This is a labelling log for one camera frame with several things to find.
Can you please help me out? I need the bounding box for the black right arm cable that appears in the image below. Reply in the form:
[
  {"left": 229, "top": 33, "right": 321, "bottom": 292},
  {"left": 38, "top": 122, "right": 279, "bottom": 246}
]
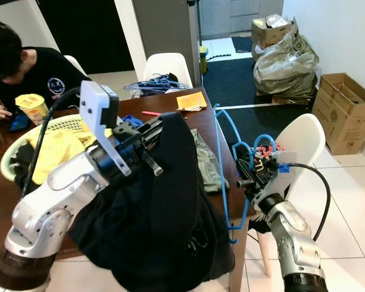
[{"left": 289, "top": 162, "right": 331, "bottom": 243}]

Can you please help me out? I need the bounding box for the black red patterned garment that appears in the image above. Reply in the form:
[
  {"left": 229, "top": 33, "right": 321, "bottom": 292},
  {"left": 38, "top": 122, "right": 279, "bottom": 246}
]
[{"left": 252, "top": 143, "right": 283, "bottom": 160}]

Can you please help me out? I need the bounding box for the filled cardboard box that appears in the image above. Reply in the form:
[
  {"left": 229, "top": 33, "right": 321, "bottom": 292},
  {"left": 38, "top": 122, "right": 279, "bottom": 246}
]
[{"left": 251, "top": 15, "right": 299, "bottom": 49}]

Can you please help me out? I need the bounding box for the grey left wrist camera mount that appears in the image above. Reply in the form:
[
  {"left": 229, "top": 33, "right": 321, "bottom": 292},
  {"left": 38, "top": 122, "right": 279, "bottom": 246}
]
[{"left": 79, "top": 80, "right": 121, "bottom": 177}]

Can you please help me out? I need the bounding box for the black garment in basket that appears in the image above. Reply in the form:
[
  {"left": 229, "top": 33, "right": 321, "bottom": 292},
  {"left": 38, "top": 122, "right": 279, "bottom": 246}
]
[{"left": 12, "top": 143, "right": 43, "bottom": 189}]

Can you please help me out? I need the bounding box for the open empty cardboard box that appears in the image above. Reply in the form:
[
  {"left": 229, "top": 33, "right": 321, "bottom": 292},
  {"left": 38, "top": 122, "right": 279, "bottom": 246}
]
[{"left": 310, "top": 73, "right": 365, "bottom": 156}]

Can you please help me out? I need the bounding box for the yellow garment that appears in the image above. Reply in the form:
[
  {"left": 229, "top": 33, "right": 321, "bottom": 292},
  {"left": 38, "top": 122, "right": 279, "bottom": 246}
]
[{"left": 23, "top": 119, "right": 107, "bottom": 186}]

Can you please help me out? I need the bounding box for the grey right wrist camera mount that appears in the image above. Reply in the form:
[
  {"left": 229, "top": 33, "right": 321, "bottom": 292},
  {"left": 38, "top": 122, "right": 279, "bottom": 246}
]
[{"left": 259, "top": 149, "right": 296, "bottom": 204}]

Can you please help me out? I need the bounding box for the white plastic chair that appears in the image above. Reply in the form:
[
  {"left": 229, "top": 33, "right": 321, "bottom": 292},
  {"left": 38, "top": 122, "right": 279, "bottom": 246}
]
[
  {"left": 142, "top": 52, "right": 194, "bottom": 89},
  {"left": 246, "top": 113, "right": 327, "bottom": 277}
]

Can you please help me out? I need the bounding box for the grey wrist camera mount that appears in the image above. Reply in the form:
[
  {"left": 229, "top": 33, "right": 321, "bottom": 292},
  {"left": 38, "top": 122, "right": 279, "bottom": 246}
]
[
  {"left": 259, "top": 149, "right": 296, "bottom": 204},
  {"left": 79, "top": 80, "right": 121, "bottom": 177}
]

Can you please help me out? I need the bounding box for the yellow noodle cup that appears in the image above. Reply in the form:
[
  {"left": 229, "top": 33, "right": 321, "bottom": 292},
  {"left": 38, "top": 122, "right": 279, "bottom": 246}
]
[{"left": 15, "top": 93, "right": 50, "bottom": 127}]

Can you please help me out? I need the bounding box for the black floor mat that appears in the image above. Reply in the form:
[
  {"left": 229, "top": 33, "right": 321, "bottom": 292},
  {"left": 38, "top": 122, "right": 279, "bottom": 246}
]
[{"left": 201, "top": 56, "right": 320, "bottom": 147}]

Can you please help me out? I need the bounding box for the orange packet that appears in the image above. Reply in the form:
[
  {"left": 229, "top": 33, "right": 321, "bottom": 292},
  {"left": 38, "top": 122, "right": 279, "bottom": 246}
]
[{"left": 175, "top": 91, "right": 208, "bottom": 112}]

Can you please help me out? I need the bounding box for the large black garment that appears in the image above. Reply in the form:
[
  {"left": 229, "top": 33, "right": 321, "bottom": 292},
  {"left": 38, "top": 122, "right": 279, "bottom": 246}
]
[{"left": 68, "top": 111, "right": 237, "bottom": 287}]

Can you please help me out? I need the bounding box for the grey kitchen cabinet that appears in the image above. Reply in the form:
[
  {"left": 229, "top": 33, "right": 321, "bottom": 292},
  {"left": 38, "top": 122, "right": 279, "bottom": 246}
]
[{"left": 198, "top": 0, "right": 283, "bottom": 40}]

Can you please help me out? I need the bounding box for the dark wooden table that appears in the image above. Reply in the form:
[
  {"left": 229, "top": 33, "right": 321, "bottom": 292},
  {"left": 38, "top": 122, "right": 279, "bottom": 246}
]
[{"left": 0, "top": 87, "right": 247, "bottom": 292}]

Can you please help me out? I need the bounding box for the person in black t-shirt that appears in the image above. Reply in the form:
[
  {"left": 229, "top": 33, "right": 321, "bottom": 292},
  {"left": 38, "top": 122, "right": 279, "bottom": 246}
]
[{"left": 0, "top": 19, "right": 92, "bottom": 119}]

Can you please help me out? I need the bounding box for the olive plastic bag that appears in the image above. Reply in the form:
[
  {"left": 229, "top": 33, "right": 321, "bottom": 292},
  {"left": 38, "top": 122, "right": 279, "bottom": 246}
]
[{"left": 252, "top": 32, "right": 320, "bottom": 98}]

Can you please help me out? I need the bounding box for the dark grey tall cabinet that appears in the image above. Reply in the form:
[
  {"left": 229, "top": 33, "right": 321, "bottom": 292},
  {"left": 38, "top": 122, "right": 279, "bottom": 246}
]
[{"left": 132, "top": 0, "right": 201, "bottom": 77}]

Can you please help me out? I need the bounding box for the blue pouch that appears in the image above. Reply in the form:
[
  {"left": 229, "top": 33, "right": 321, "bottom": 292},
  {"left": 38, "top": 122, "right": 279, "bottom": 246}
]
[{"left": 9, "top": 114, "right": 32, "bottom": 133}]

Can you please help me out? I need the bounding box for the blue plastic hanger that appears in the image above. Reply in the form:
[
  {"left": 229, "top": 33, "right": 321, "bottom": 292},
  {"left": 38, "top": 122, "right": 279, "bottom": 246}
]
[
  {"left": 125, "top": 74, "right": 192, "bottom": 93},
  {"left": 213, "top": 103, "right": 277, "bottom": 245}
]

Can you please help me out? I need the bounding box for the yellow bottle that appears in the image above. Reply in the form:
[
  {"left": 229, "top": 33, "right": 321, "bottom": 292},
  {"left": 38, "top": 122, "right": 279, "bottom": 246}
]
[{"left": 199, "top": 46, "right": 209, "bottom": 75}]

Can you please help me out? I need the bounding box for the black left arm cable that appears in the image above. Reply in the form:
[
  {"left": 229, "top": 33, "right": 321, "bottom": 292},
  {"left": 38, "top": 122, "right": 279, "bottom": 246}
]
[{"left": 21, "top": 87, "right": 86, "bottom": 198}]

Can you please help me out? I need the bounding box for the light green laundry basket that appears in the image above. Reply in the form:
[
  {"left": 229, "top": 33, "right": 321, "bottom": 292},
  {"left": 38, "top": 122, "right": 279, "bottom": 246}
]
[{"left": 0, "top": 114, "right": 122, "bottom": 183}]

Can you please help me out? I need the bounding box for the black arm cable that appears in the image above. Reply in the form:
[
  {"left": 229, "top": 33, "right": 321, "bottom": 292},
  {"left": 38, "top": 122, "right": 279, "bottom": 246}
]
[
  {"left": 289, "top": 162, "right": 331, "bottom": 243},
  {"left": 21, "top": 87, "right": 86, "bottom": 198}
]

